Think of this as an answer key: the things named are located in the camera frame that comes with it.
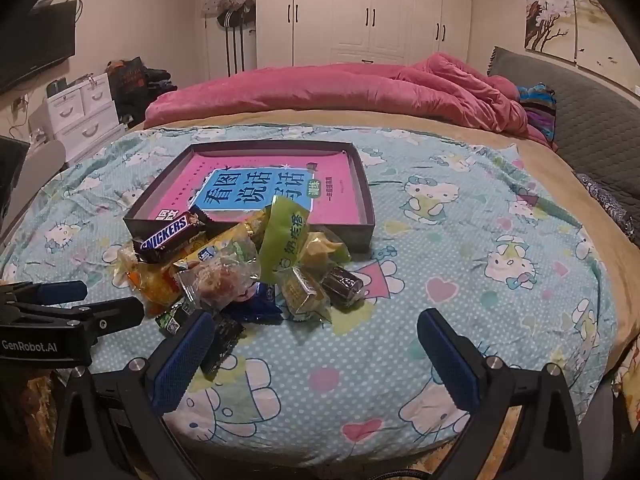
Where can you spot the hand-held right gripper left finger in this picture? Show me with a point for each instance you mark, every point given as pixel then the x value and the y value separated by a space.
pixel 182 360

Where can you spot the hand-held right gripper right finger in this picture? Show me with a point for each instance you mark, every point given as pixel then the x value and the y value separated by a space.
pixel 447 360

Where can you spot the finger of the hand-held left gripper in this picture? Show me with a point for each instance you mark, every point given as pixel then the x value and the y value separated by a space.
pixel 117 312
pixel 62 292

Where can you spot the orange rice cracker packet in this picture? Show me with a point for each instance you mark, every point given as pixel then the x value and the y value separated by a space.
pixel 150 280

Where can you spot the green pea snack packet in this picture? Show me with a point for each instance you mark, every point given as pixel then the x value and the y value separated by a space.
pixel 225 335

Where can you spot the clear packet with red snack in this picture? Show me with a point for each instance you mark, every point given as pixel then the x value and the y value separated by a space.
pixel 220 280

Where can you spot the blue cookie packet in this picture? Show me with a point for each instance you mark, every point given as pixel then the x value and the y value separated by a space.
pixel 260 307

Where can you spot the gold yellow snack packet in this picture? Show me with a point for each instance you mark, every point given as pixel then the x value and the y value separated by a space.
pixel 235 240

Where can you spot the green strip snack packet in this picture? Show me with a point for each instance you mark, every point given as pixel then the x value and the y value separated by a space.
pixel 282 230

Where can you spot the brown chocolate bar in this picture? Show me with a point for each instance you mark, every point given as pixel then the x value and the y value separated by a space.
pixel 165 237

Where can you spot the printed cat blanket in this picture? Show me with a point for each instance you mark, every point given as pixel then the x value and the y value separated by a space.
pixel 450 260

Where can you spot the dark wrapped chocolate candy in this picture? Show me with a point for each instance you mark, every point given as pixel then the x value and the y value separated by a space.
pixel 342 285

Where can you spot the grey chair back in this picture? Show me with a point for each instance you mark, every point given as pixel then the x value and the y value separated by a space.
pixel 45 160

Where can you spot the golden wrapped cake bar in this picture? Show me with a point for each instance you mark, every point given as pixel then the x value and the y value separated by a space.
pixel 300 290

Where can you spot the yellow-green snack packet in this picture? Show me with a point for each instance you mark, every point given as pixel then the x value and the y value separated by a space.
pixel 325 247

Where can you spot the white drawer cabinet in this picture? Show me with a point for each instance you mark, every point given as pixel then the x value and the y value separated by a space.
pixel 85 125

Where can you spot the pink book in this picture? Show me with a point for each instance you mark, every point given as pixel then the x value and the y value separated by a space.
pixel 330 175

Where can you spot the dark clothes pile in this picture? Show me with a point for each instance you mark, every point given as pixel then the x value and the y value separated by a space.
pixel 135 85

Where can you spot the dark patterned cloth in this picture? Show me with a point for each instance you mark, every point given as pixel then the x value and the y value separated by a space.
pixel 610 205

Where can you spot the black television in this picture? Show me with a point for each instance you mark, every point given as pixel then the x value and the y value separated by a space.
pixel 35 45

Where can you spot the colourful striped cloth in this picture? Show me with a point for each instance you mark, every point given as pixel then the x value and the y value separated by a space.
pixel 537 105

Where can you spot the pink duvet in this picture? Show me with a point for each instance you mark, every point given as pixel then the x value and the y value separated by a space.
pixel 325 85

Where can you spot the hanging bags and clothes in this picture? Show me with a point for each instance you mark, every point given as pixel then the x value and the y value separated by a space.
pixel 232 15

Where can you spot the white wardrobe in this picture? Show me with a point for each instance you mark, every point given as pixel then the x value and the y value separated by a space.
pixel 350 10

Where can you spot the flower tree wall painting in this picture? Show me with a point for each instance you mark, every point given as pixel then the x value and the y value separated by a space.
pixel 555 10

